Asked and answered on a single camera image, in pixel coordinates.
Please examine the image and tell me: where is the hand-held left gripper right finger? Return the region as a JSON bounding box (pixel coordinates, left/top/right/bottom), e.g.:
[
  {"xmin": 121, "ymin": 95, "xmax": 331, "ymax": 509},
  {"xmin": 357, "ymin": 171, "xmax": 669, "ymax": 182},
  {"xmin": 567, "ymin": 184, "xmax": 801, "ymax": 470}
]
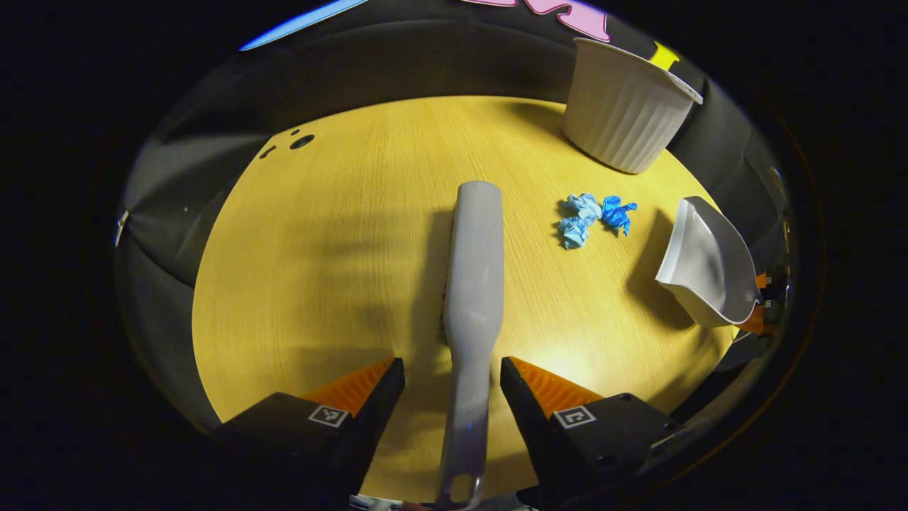
[{"xmin": 500, "ymin": 357, "xmax": 685, "ymax": 511}]

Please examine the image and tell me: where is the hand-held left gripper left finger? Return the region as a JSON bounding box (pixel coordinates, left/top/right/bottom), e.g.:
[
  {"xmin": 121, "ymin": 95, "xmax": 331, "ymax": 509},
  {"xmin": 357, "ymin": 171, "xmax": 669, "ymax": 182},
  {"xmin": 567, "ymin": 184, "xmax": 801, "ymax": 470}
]
[{"xmin": 216, "ymin": 357, "xmax": 406, "ymax": 511}]

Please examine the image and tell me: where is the grey dustpan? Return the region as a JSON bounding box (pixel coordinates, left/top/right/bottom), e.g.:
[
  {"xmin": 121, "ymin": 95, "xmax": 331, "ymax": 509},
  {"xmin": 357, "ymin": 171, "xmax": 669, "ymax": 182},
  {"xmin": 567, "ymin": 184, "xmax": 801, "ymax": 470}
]
[{"xmin": 655, "ymin": 196, "xmax": 761, "ymax": 329}]

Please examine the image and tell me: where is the small grey broom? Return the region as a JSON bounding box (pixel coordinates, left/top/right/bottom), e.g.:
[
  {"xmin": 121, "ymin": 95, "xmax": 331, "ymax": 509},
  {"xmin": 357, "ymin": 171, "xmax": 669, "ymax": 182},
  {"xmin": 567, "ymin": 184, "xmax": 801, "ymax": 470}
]
[{"xmin": 436, "ymin": 181, "xmax": 504, "ymax": 511}]

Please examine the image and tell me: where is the deep blue paper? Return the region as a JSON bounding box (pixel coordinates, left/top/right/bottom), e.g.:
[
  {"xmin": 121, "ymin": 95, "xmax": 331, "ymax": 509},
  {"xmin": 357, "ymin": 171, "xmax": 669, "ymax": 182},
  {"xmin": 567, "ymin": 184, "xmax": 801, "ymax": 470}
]
[{"xmin": 601, "ymin": 195, "xmax": 638, "ymax": 236}]

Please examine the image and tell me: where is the light blue paper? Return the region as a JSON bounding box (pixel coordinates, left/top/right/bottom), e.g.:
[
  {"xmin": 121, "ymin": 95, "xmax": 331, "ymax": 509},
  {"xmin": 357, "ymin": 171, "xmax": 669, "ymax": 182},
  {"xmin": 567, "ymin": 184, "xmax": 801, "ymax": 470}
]
[
  {"xmin": 567, "ymin": 192, "xmax": 604, "ymax": 222},
  {"xmin": 558, "ymin": 216, "xmax": 591, "ymax": 250}
]

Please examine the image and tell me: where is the grey ribbed garbage bin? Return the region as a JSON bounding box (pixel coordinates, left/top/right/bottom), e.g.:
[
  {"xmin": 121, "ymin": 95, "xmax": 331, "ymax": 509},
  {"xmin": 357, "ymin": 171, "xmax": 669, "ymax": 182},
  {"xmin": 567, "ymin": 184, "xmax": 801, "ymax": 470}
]
[{"xmin": 563, "ymin": 38, "xmax": 704, "ymax": 175}]

